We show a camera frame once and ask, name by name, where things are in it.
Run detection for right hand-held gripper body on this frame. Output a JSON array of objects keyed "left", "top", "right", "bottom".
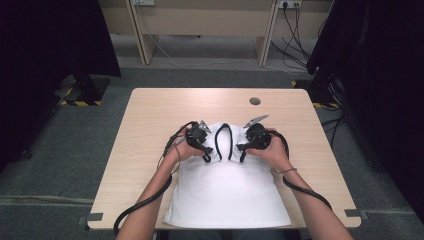
[{"left": 243, "top": 114, "right": 272, "bottom": 151}]

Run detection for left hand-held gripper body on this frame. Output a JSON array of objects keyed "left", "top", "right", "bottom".
[{"left": 185, "top": 119, "right": 212, "bottom": 148}]

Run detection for white tank top black trim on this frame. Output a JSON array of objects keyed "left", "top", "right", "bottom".
[{"left": 162, "top": 121, "right": 292, "bottom": 230}]

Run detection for person's left hand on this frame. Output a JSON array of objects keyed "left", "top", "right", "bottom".
[{"left": 168, "top": 128, "right": 204, "bottom": 164}]

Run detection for person's right hand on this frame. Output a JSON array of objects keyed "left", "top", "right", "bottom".
[{"left": 245, "top": 128, "right": 293, "bottom": 173}]

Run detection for black metal stand base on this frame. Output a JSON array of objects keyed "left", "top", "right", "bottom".
[
  {"left": 54, "top": 74, "right": 111, "bottom": 107},
  {"left": 292, "top": 73, "right": 348, "bottom": 109}
]

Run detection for person's legs dark trousers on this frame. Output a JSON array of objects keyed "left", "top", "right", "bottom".
[{"left": 166, "top": 229, "right": 284, "bottom": 240}]

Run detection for beige wooden desk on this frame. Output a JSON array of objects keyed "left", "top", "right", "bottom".
[{"left": 99, "top": 0, "right": 334, "bottom": 67}]

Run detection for black curtain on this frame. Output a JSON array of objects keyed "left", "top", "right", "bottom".
[
  {"left": 306, "top": 0, "right": 424, "bottom": 221},
  {"left": 0, "top": 0, "right": 122, "bottom": 171}
]

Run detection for thin grey cable with plug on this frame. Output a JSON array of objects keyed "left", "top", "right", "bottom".
[{"left": 157, "top": 138, "right": 183, "bottom": 175}]

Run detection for thin grey wrist strap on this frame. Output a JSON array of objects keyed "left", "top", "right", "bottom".
[{"left": 272, "top": 166, "right": 298, "bottom": 175}]

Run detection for black floor cables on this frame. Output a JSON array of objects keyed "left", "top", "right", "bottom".
[{"left": 321, "top": 114, "right": 348, "bottom": 149}]

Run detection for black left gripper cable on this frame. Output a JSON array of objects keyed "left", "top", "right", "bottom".
[{"left": 113, "top": 120, "right": 201, "bottom": 236}]

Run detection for bundle of black cables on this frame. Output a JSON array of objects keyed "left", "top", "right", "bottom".
[{"left": 270, "top": 3, "right": 329, "bottom": 71}]

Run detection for white wall socket with plugs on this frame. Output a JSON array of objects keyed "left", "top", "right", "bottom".
[{"left": 278, "top": 0, "right": 303, "bottom": 9}]

